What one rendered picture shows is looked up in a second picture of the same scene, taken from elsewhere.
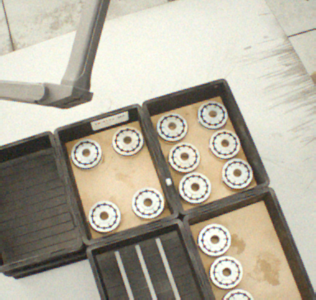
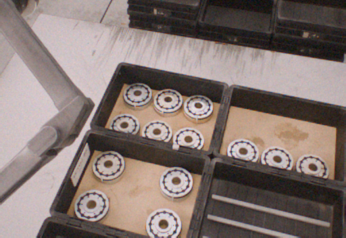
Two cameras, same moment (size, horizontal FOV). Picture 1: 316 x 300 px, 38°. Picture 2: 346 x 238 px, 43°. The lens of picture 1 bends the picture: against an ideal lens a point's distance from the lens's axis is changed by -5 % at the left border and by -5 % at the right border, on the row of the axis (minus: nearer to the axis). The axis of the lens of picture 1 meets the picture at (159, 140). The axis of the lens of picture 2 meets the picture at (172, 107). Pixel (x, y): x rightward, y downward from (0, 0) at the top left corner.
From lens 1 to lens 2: 0.63 m
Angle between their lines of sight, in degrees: 31
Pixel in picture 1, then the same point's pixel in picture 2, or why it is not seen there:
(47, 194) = not seen: outside the picture
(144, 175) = (146, 173)
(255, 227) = (249, 122)
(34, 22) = not seen: outside the picture
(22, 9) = not seen: outside the picture
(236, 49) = (87, 60)
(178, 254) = (235, 189)
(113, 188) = (140, 205)
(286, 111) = (165, 61)
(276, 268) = (293, 128)
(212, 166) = (177, 121)
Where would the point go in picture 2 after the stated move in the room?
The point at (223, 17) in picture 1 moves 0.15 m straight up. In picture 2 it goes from (53, 51) to (44, 25)
